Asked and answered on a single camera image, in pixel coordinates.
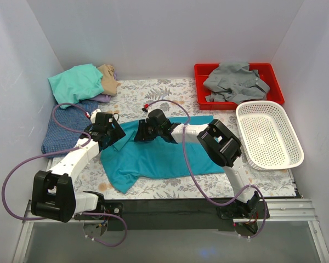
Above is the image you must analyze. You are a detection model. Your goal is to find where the teal t shirt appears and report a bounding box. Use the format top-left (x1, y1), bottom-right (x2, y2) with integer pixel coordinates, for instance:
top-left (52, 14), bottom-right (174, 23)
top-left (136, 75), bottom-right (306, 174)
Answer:
top-left (100, 121), bottom-right (223, 193)

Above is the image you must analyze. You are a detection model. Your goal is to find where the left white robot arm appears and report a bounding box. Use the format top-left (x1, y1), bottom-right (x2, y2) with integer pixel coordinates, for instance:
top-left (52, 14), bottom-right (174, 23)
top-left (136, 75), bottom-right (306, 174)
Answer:
top-left (31, 109), bottom-right (126, 222)

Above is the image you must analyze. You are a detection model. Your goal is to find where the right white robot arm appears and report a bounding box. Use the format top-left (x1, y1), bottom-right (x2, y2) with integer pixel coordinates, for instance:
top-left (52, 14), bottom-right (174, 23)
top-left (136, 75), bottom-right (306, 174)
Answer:
top-left (134, 109), bottom-right (262, 218)

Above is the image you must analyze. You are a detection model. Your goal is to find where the lavender folded garment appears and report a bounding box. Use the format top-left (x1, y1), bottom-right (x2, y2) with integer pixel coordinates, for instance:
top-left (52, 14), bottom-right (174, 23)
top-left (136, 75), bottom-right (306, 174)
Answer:
top-left (92, 72), bottom-right (120, 102)

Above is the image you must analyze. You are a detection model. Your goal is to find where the floral patterned table mat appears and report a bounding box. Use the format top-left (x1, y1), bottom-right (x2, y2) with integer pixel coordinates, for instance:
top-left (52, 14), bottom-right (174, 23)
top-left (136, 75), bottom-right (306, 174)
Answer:
top-left (73, 78), bottom-right (296, 199)

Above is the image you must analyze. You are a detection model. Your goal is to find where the beige folded garment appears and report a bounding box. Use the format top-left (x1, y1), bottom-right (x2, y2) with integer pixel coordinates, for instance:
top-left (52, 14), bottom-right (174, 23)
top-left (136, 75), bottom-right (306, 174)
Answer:
top-left (97, 64), bottom-right (121, 96)

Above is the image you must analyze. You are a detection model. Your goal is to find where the blue checkered folded shirt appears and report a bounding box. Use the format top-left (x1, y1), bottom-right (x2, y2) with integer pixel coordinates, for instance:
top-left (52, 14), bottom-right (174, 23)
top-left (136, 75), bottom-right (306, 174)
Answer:
top-left (41, 106), bottom-right (91, 154)

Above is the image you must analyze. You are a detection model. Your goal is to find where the mint green folded shirt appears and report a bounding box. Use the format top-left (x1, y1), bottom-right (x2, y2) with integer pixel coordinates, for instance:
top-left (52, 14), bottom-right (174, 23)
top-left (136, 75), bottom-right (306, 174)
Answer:
top-left (48, 64), bottom-right (104, 104)

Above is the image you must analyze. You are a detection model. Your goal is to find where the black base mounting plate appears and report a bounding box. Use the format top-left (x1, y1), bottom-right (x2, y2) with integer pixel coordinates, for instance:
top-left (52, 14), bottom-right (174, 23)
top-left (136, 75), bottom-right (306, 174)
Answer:
top-left (73, 198), bottom-right (269, 233)

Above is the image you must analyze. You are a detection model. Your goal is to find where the grey crumpled shirt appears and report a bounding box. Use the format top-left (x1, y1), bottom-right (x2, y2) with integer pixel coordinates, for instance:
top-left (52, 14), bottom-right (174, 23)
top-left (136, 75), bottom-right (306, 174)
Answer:
top-left (203, 62), bottom-right (270, 105)

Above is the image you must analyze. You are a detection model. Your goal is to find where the white perforated plastic basket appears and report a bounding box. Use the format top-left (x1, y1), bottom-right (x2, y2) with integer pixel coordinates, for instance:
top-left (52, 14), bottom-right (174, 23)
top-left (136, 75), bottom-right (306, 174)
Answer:
top-left (236, 100), bottom-right (304, 171)

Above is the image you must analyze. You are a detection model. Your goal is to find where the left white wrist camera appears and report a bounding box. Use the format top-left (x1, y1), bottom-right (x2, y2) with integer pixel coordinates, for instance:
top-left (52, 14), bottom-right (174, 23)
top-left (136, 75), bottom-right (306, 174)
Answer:
top-left (85, 109), bottom-right (101, 124)

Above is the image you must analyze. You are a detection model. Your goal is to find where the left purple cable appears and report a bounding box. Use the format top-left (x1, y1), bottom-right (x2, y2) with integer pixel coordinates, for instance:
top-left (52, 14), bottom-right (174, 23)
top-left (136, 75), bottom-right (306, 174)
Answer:
top-left (1, 102), bottom-right (128, 248)

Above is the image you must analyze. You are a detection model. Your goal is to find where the aluminium frame rail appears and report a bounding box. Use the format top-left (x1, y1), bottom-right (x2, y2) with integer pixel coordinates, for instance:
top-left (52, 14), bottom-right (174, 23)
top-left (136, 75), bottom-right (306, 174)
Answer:
top-left (14, 198), bottom-right (329, 262)

